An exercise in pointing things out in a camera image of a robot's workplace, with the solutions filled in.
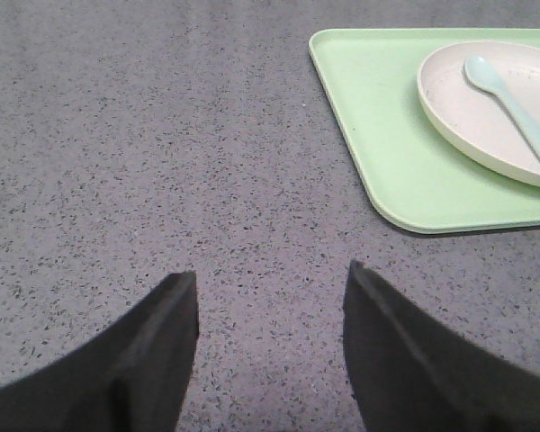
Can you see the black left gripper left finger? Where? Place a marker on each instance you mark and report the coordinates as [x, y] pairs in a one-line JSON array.
[[131, 377]]

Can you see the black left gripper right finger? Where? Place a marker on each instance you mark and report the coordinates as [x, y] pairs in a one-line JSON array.
[[409, 372]]

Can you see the cream round plate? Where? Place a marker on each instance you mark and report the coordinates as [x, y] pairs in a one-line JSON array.
[[475, 121]]

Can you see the light blue plastic spoon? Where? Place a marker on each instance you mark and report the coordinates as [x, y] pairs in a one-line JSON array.
[[483, 75]]

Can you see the light green plastic tray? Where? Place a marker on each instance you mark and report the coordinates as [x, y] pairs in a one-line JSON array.
[[413, 176]]

